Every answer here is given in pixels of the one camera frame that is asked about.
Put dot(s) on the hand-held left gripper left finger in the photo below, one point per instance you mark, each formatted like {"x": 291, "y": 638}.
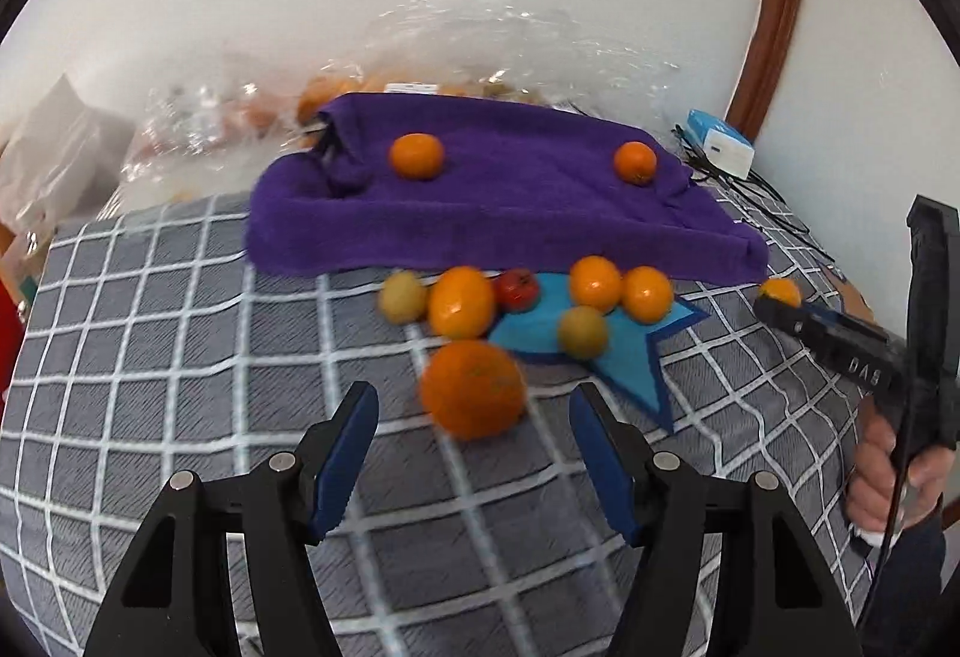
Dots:
{"x": 349, "y": 462}

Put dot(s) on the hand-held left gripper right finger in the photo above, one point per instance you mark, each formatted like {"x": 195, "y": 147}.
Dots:
{"x": 600, "y": 469}

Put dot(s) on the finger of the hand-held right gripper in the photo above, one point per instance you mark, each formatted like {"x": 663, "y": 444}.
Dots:
{"x": 787, "y": 321}
{"x": 847, "y": 324}

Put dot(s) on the small orange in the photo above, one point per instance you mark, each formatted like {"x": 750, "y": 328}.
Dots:
{"x": 780, "y": 289}

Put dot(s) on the yellow-green round fruit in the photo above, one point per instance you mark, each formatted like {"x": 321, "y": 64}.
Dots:
{"x": 583, "y": 331}
{"x": 403, "y": 297}

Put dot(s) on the large orange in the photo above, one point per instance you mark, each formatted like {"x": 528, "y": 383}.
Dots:
{"x": 472, "y": 388}

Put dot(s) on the purple towel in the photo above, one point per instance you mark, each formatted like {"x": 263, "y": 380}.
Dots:
{"x": 525, "y": 199}

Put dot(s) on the person's right forearm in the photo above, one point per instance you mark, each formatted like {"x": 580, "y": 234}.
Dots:
{"x": 919, "y": 589}

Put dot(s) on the person's right hand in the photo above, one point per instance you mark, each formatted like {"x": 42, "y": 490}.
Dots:
{"x": 874, "y": 477}

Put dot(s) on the blue star-shaped felt mat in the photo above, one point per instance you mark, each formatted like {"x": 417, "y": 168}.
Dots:
{"x": 637, "y": 364}

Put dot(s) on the white and blue box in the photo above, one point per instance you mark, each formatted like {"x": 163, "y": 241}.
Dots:
{"x": 724, "y": 147}

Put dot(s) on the grey checked blanket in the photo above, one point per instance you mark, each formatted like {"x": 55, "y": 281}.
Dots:
{"x": 187, "y": 364}

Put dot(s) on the small red fruit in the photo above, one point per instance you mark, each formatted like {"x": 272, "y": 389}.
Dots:
{"x": 517, "y": 289}

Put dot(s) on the clear plastic bag with oranges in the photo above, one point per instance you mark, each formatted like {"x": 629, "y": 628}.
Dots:
{"x": 217, "y": 117}

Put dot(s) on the large clear plastic bag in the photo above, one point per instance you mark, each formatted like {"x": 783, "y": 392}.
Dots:
{"x": 525, "y": 42}

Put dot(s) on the white translucent plastic bag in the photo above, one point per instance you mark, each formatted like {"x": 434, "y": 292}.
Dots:
{"x": 60, "y": 147}

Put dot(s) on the brown wooden frame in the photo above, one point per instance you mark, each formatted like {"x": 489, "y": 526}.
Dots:
{"x": 784, "y": 12}

